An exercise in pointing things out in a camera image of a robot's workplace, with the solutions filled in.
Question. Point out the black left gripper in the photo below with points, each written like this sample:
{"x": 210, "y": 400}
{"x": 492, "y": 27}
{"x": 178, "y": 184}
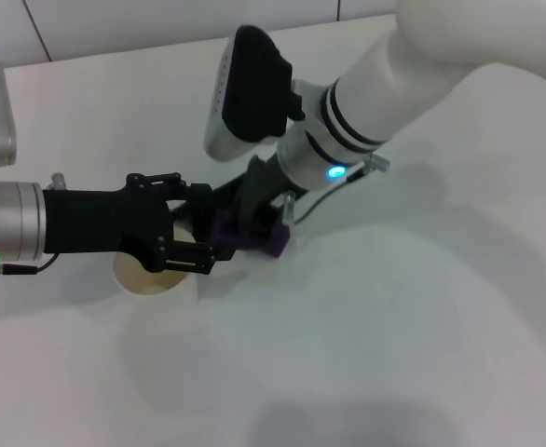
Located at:
{"x": 96, "y": 221}

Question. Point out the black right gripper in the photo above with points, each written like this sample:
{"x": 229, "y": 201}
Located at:
{"x": 259, "y": 186}

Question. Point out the purple rag with black trim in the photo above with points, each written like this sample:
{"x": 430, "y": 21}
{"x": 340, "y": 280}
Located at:
{"x": 277, "y": 242}

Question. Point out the white paper cup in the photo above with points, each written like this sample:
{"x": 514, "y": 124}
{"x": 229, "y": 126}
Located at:
{"x": 175, "y": 284}

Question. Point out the silver left arm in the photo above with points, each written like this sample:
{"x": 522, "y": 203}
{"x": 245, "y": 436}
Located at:
{"x": 12, "y": 219}

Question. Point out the silver right arm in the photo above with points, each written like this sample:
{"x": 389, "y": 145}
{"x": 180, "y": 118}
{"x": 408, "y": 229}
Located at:
{"x": 394, "y": 70}

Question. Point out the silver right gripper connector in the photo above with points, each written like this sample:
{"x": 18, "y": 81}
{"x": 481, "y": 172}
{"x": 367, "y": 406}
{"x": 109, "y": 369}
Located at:
{"x": 288, "y": 209}

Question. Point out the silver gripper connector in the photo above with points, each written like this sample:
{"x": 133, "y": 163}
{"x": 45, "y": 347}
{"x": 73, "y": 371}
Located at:
{"x": 58, "y": 181}
{"x": 288, "y": 209}

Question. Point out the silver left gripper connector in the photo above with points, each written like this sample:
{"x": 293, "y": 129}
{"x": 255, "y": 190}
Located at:
{"x": 58, "y": 181}

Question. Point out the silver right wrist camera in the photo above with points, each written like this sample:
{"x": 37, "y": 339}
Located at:
{"x": 254, "y": 93}

